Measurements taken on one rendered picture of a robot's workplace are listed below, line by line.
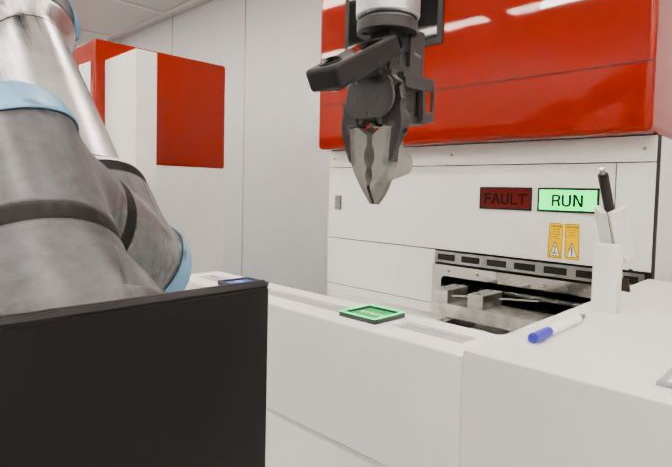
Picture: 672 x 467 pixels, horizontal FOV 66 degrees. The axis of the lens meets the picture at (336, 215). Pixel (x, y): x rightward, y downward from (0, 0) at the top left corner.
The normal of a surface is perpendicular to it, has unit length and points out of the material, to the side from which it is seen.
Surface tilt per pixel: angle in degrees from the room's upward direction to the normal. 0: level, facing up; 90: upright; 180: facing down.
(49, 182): 46
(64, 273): 29
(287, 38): 90
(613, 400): 90
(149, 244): 88
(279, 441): 90
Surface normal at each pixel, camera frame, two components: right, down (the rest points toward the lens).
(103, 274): 0.43, -0.86
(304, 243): -0.70, 0.02
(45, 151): 0.63, -0.66
